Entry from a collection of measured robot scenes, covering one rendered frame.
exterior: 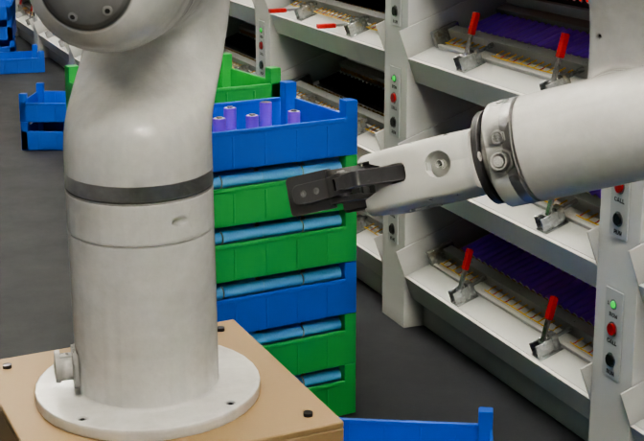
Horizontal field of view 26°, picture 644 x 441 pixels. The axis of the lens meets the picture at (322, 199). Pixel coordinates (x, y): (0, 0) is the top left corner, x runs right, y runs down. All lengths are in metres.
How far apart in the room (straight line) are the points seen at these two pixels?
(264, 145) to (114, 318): 0.84
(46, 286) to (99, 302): 1.65
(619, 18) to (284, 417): 0.42
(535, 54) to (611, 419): 0.56
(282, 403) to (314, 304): 0.86
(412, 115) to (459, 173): 1.33
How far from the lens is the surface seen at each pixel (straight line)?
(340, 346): 2.08
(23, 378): 1.26
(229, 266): 1.95
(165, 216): 1.10
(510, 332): 2.18
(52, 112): 3.98
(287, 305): 2.02
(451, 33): 2.37
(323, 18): 2.82
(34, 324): 2.56
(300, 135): 1.96
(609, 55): 1.14
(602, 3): 1.13
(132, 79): 1.12
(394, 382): 2.25
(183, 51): 1.14
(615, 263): 1.86
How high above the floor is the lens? 0.83
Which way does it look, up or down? 14 degrees down
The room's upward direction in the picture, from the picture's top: straight up
